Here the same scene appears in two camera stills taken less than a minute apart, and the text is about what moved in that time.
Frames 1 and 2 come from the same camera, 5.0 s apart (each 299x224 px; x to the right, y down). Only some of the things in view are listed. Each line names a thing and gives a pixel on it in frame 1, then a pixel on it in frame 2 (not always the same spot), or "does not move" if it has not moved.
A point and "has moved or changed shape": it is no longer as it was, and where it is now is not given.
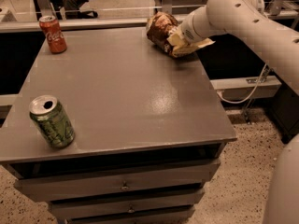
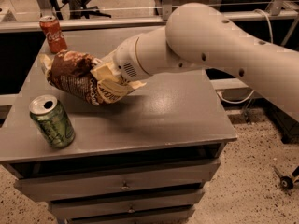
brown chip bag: x=159 y=25 has moved or changed shape
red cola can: x=53 y=34 does not move
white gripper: x=189 y=32 → x=125 y=61
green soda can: x=52 y=120 does not move
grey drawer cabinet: x=149 y=130 does not move
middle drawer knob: x=131 y=210 does not move
